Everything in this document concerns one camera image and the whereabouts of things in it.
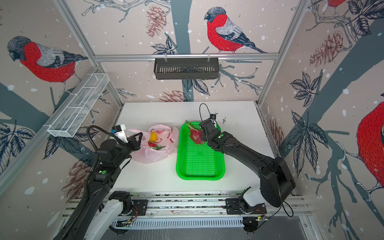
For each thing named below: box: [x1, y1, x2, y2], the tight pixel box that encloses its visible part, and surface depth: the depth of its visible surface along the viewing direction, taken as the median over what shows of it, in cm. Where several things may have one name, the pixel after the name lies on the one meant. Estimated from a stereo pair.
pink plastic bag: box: [128, 124, 179, 164], surface depth 85 cm
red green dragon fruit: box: [184, 120, 204, 145], surface depth 95 cm
